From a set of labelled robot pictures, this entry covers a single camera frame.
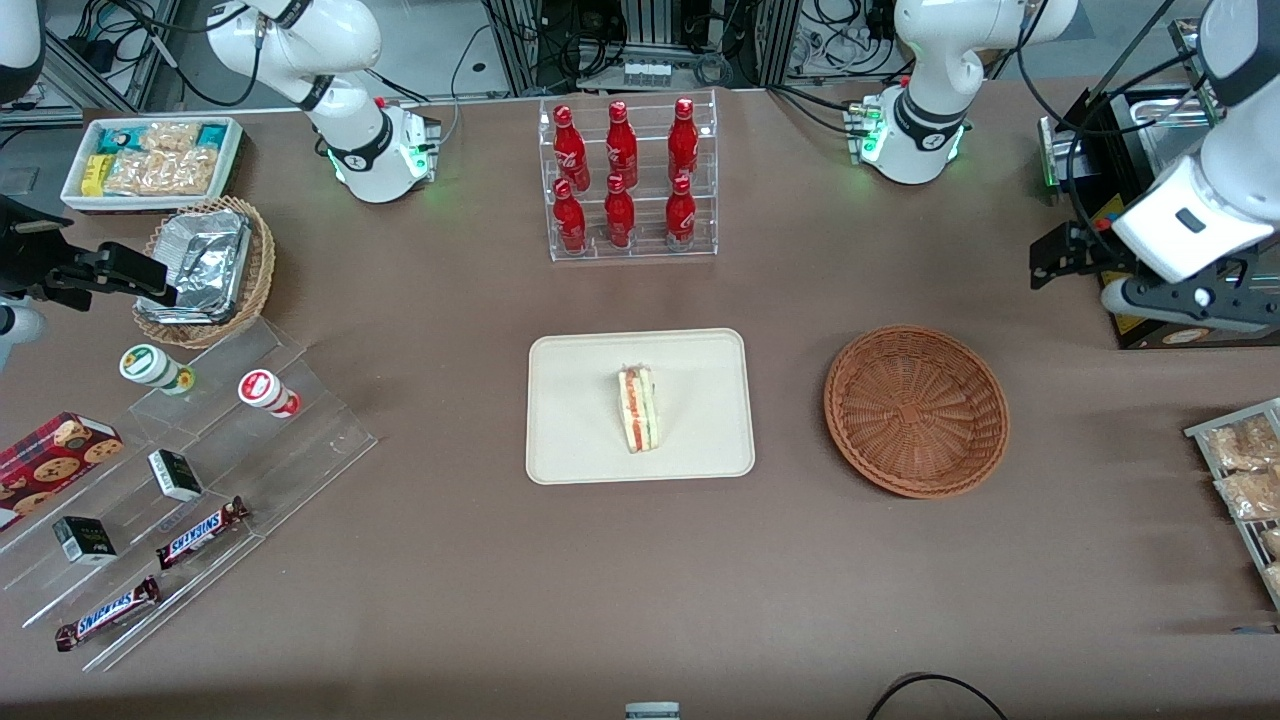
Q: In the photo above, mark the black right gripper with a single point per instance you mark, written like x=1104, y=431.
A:
x=32, y=258

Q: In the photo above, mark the aluminium frame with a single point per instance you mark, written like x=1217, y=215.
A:
x=650, y=25

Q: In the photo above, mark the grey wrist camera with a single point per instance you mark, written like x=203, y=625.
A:
x=1125, y=298
x=15, y=332

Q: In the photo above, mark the green lid white cup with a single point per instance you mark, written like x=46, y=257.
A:
x=145, y=365

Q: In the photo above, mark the clear bag of snacks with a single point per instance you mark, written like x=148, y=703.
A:
x=1245, y=445
x=1250, y=495

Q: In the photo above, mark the teal snack pack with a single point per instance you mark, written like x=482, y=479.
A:
x=212, y=136
x=120, y=139

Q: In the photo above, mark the red cookie box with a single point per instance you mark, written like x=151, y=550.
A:
x=50, y=460

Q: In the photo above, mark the black food warmer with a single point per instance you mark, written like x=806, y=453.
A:
x=1200, y=341

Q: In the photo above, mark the brown round wicker basket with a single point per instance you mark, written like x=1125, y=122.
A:
x=915, y=410

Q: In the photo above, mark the cream plastic tray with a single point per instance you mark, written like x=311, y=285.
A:
x=580, y=410

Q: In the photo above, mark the clear acrylic bottle rack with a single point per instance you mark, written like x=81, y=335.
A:
x=645, y=255

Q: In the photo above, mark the triangular sandwich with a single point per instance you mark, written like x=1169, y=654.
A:
x=638, y=410

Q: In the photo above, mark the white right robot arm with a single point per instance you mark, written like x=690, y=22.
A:
x=350, y=40

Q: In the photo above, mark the small grey device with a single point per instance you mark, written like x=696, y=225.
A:
x=652, y=712

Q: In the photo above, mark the Snickers bar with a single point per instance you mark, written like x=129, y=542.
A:
x=105, y=613
x=200, y=533

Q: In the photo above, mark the red cola bottle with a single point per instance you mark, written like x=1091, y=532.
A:
x=683, y=140
x=570, y=222
x=622, y=145
x=681, y=215
x=620, y=218
x=571, y=150

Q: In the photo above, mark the silver box green light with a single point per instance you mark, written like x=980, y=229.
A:
x=1055, y=150

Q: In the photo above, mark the clear acrylic stepped display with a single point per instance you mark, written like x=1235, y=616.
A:
x=280, y=450

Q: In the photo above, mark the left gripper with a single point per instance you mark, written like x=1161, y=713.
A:
x=1087, y=249

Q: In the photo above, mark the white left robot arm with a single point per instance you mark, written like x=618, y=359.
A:
x=935, y=60

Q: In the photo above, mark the red lid white cup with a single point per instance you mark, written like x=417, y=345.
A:
x=262, y=390

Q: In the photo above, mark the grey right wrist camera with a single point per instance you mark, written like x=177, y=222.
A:
x=15, y=332

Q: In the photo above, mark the yellow snack pack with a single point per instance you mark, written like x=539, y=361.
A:
x=95, y=175

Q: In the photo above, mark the white power strip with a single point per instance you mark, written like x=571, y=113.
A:
x=647, y=74

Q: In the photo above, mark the steel warmer pan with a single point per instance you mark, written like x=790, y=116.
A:
x=1180, y=130

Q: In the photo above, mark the small black box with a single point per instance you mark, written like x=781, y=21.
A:
x=85, y=540
x=175, y=475

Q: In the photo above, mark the clear bag of crackers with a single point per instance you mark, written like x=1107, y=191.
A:
x=165, y=172

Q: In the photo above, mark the light wicker basket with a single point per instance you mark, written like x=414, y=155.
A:
x=262, y=260

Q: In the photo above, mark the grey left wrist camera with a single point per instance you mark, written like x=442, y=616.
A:
x=1125, y=298

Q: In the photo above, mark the aluminium foil tray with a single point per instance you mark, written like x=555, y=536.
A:
x=205, y=260

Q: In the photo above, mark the white snack bin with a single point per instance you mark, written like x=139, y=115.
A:
x=70, y=195

